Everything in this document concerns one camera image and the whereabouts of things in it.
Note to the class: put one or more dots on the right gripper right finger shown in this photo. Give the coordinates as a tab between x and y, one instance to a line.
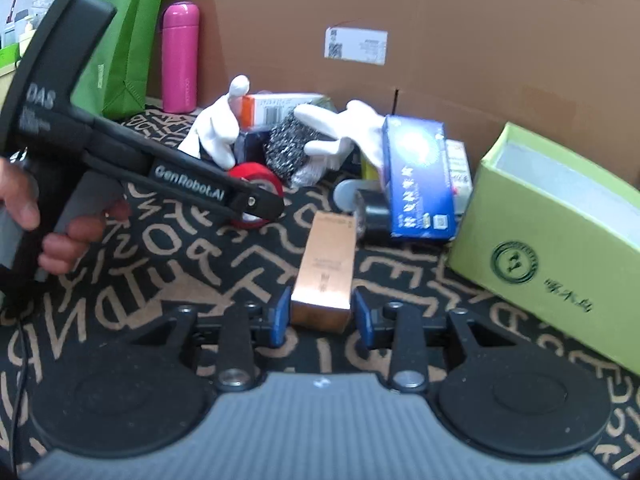
396	326

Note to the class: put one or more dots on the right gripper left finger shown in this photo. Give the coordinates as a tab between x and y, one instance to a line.
244	328

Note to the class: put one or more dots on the copper brown small box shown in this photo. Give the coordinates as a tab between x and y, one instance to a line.
321	295

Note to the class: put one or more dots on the black tape roll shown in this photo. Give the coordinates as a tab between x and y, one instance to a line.
372	216

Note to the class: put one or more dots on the red tape roll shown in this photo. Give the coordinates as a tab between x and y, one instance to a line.
262	177

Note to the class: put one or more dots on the blue medicine box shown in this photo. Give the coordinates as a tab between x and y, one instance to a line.
417	179

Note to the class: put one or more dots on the steel wool scrubber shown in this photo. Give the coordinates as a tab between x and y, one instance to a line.
285	155

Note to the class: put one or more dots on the white orange medicine box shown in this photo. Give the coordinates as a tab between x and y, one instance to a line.
266	110

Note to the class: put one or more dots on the yellow medicine box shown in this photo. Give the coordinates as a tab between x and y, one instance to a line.
460	175

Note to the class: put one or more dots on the person left hand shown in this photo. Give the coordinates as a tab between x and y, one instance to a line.
63	194

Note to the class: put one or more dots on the green shopping bag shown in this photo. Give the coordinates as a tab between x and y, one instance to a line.
114	82

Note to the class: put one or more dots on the pink thermos bottle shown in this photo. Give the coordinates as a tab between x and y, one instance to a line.
180	31

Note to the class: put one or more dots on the light green cardboard box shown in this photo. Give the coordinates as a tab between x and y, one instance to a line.
558	236

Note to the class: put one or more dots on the white shipping label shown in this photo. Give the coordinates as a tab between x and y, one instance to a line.
367	46

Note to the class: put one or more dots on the large brown cardboard sheet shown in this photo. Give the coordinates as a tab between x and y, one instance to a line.
566	69

